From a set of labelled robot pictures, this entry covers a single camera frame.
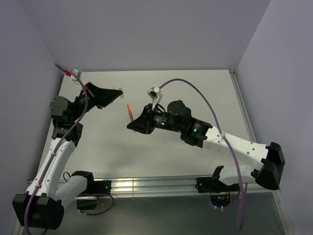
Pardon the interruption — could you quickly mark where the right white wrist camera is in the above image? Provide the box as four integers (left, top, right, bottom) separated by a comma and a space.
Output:
147, 87, 163, 103

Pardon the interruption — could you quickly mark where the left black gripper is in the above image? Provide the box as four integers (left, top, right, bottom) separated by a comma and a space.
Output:
70, 82, 122, 122

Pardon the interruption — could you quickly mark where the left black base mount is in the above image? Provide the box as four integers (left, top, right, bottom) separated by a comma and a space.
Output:
76, 180, 114, 212

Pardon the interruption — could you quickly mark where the aluminium rail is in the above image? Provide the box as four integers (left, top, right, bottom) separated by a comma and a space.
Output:
23, 176, 281, 199
228, 70, 257, 142

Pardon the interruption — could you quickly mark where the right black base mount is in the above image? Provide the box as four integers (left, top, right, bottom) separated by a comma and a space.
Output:
195, 177, 240, 209

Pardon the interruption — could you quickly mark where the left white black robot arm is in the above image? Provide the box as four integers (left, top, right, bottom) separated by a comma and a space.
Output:
12, 82, 123, 230

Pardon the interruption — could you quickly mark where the aluminium front rail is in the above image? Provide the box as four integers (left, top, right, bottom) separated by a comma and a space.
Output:
23, 176, 281, 199

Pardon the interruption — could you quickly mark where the pink pen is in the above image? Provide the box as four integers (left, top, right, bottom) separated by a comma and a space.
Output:
127, 104, 134, 122

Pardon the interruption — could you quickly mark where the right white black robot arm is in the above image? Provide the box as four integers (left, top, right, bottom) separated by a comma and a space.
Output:
127, 100, 285, 193

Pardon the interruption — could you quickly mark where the aluminium right side rail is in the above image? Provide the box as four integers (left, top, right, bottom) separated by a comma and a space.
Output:
228, 70, 257, 142

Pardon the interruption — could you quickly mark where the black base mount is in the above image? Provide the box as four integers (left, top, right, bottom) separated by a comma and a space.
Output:
76, 180, 114, 212
195, 177, 240, 209

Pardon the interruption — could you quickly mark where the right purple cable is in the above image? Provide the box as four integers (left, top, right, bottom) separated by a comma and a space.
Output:
158, 78, 248, 231

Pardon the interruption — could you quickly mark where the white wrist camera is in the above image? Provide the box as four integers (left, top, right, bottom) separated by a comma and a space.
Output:
65, 69, 82, 83
147, 87, 163, 103

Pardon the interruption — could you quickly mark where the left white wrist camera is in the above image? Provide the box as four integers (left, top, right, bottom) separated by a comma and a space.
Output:
65, 69, 82, 83

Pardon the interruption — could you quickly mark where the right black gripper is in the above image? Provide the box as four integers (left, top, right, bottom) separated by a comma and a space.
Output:
127, 103, 183, 134

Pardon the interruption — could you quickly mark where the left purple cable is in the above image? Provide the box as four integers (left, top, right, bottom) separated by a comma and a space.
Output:
24, 63, 115, 235

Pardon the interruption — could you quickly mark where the purple cable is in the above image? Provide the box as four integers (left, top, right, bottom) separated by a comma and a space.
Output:
158, 78, 248, 231
24, 63, 115, 235

